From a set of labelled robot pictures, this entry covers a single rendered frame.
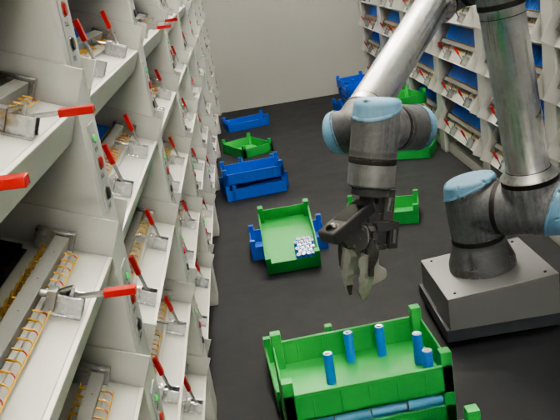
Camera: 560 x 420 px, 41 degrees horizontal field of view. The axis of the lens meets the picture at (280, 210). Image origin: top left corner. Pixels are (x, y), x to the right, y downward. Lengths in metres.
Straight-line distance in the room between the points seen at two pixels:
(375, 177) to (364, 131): 0.09
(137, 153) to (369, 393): 0.65
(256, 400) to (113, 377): 0.97
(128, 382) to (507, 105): 1.23
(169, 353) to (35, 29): 0.82
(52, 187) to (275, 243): 1.91
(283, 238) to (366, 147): 1.53
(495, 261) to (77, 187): 1.40
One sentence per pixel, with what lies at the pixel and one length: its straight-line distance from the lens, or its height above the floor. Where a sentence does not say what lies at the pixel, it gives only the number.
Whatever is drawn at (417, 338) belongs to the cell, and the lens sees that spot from 1.42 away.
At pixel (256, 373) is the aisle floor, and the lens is 2.13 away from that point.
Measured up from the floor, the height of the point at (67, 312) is 0.76.
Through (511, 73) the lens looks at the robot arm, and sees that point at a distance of 1.93.
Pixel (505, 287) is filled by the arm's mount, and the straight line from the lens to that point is 2.09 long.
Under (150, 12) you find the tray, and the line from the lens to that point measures 2.34.
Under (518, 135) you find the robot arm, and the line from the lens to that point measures 1.97.
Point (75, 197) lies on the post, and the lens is 0.99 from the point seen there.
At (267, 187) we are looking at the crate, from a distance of 3.67.
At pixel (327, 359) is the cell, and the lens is 1.39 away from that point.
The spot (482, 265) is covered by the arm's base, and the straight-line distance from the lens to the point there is 2.14.
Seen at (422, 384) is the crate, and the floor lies 0.35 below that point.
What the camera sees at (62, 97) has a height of 0.96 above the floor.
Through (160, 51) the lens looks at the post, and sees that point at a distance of 2.35.
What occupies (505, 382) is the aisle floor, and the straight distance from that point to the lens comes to 1.99.
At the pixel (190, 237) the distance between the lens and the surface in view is 2.21.
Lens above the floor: 1.08
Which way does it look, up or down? 18 degrees down
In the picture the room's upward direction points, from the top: 9 degrees counter-clockwise
